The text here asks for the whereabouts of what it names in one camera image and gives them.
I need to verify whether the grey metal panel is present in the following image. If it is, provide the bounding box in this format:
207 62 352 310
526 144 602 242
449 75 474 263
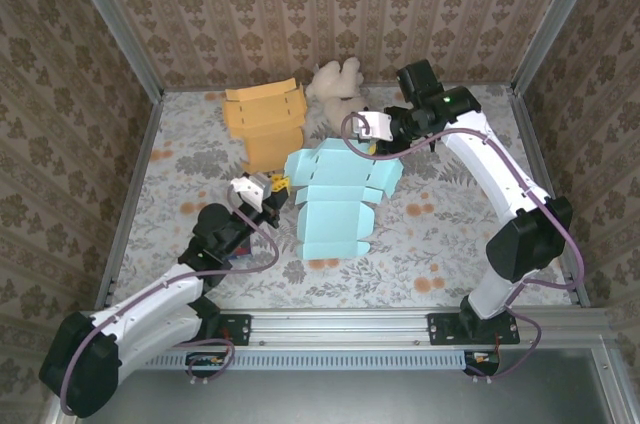
74 347 624 424

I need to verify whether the yellow paper box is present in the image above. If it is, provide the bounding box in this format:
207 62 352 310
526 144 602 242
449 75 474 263
221 77 308 176

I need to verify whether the aluminium side rail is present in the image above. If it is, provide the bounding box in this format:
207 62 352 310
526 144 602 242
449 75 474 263
510 91 592 309
94 91 166 310

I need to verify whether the aluminium frame post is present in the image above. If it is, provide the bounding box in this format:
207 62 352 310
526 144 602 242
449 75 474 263
55 0 166 100
510 0 611 98

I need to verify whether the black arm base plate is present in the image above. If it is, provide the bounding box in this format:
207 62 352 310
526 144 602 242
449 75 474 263
197 311 251 346
427 312 520 346

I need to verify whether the floral table cover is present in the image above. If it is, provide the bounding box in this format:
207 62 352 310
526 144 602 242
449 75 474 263
107 85 576 310

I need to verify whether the small dark blue carton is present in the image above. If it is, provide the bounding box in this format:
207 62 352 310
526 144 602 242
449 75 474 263
225 242 254 263

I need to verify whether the light blue paper box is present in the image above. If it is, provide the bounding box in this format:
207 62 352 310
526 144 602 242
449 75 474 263
283 137 404 262

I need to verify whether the aluminium mounting rail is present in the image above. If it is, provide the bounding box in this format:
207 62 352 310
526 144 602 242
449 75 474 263
197 307 611 351

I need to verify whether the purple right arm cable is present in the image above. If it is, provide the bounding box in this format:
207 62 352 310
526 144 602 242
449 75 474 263
341 112 586 385

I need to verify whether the grey slotted cable duct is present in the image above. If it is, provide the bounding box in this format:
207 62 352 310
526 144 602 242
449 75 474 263
144 349 464 371

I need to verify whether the white plush bear toy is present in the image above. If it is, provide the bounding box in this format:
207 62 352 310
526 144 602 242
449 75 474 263
304 56 374 133

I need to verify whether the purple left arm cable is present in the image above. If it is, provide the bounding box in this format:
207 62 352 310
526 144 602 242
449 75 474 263
59 182 280 418

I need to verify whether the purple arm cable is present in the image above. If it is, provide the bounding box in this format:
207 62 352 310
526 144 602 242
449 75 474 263
341 112 586 385
59 182 280 418

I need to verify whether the black controller board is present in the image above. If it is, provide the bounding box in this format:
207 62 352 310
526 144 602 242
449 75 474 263
185 351 227 378
463 349 502 377

